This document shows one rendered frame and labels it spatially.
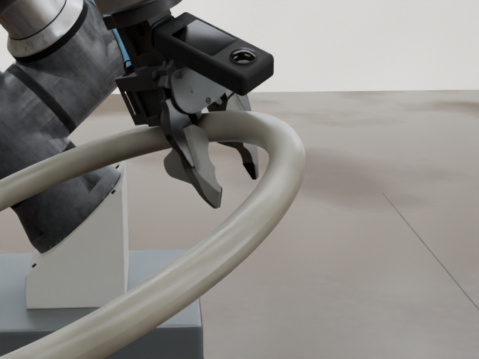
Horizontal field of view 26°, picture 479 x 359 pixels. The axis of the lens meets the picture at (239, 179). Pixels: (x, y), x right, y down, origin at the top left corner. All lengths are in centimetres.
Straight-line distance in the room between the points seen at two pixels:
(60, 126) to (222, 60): 80
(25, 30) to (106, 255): 38
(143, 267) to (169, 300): 122
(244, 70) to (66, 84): 80
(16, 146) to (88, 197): 14
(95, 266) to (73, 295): 6
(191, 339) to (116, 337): 96
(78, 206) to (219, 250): 99
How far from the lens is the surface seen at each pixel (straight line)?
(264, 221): 74
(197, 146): 100
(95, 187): 170
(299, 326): 390
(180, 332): 163
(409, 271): 455
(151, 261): 193
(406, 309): 411
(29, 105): 169
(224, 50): 96
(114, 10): 98
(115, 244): 168
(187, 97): 99
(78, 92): 171
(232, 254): 71
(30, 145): 169
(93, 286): 170
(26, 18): 167
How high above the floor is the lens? 146
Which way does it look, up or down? 14 degrees down
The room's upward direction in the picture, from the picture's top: straight up
